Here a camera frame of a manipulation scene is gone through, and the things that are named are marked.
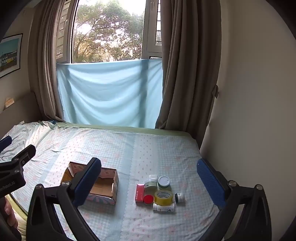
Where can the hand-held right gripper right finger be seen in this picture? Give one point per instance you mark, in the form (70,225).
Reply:
(211,183)

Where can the round red tin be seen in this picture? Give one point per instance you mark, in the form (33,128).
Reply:
(148,199)

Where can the cardboard box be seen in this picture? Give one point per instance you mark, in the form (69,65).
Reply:
(104,185)

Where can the small blue cloth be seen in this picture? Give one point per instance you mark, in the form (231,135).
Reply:
(52,121)

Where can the green jar with white lid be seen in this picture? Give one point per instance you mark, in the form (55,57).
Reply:
(164,181)

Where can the white pill bottle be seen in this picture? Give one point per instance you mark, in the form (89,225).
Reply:
(163,207)

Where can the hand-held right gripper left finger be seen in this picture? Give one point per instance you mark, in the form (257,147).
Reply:
(84,185)

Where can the green bed sheet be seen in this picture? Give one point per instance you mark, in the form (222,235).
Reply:
(138,130)

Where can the red rectangular box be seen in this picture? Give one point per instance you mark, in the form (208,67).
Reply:
(140,194)

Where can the brown curtain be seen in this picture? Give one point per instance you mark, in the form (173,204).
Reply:
(44,69)
(185,69)

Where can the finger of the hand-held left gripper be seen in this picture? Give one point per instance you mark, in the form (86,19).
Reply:
(25,154)
(5,142)

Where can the curtain tieback hook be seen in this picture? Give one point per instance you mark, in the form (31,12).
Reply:
(216,91)

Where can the light blue hanging cloth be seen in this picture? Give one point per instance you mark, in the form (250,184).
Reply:
(104,92)

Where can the framed wall picture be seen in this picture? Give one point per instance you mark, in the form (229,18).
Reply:
(9,55)

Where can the small black-capped white jar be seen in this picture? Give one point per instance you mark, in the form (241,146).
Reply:
(179,197)

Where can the window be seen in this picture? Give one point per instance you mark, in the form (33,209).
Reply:
(106,30)

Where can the small white green jar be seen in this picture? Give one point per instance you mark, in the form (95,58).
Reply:
(150,185)

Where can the checked floral bed sheet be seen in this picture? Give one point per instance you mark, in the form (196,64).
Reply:
(143,153)

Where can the small card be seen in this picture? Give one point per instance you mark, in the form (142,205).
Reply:
(9,102)

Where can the white earbuds case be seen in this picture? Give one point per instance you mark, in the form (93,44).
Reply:
(152,178)

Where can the yellow tape roll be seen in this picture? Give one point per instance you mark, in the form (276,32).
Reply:
(163,197)

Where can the person's left hand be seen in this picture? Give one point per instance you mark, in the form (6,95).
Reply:
(9,212)

